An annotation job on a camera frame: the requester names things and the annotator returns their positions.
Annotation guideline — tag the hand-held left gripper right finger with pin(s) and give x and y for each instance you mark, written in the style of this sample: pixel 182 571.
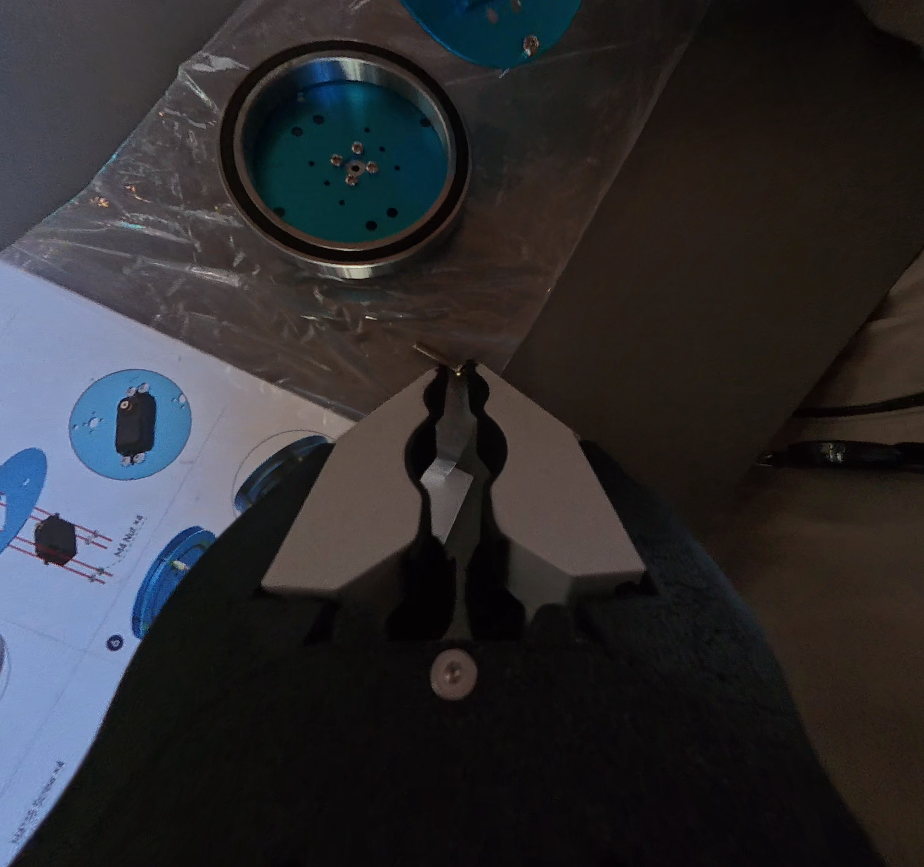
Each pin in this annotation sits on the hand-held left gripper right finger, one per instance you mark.
pixel 563 513

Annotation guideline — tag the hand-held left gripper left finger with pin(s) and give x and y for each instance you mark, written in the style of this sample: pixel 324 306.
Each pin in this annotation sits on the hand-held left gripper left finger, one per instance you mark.
pixel 354 513

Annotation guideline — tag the blue disc with square bracket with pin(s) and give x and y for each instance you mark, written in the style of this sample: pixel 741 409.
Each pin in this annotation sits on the blue disc with square bracket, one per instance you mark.
pixel 433 8

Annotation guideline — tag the grey desk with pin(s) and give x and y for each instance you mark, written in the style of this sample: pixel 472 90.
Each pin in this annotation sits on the grey desk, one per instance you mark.
pixel 722 196

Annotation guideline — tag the long silver screw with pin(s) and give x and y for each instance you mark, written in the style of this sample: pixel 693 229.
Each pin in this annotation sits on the long silver screw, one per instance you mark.
pixel 427 352

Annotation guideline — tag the clear plastic bag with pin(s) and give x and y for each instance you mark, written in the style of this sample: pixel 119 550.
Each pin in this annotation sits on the clear plastic bag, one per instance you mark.
pixel 180 268

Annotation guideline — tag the white instruction manual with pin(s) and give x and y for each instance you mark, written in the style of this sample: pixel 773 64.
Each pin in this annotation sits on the white instruction manual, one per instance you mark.
pixel 58 347

